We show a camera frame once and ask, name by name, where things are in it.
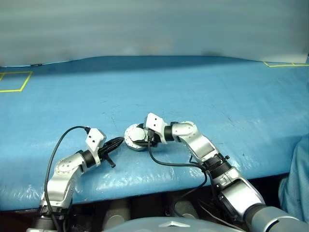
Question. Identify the grey robot torso with emblem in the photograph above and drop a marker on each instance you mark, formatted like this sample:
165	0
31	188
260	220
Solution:
169	226

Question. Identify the blue plastic table cover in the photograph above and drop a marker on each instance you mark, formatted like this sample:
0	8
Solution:
193	96

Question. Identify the yellow tape rectangle outline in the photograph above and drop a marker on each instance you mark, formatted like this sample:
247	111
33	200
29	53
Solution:
25	82

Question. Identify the silver motor housing copper windings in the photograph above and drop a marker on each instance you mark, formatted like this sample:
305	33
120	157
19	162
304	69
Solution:
129	145

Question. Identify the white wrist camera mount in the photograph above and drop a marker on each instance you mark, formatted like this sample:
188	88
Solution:
154	123
95	140

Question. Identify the small black clip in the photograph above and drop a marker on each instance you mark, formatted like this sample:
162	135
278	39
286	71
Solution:
35	64

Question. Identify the dark grey rounded shape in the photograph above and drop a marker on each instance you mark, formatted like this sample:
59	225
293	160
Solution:
184	206
117	211

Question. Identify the person in blue garment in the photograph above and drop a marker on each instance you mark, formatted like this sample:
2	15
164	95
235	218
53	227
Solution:
297	178

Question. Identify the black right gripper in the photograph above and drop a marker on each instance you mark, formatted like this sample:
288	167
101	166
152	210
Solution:
152	140

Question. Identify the round silver motor lid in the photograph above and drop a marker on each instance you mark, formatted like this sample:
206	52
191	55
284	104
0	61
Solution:
136	133

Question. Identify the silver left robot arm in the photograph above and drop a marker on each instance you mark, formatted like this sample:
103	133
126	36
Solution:
67	169

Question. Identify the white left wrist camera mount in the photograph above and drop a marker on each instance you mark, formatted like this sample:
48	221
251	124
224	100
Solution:
95	140

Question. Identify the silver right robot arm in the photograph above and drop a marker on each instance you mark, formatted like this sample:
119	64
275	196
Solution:
202	147

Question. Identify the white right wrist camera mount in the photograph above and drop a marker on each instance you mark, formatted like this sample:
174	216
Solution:
154	123

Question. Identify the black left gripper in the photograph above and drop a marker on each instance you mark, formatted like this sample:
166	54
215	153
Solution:
105	151

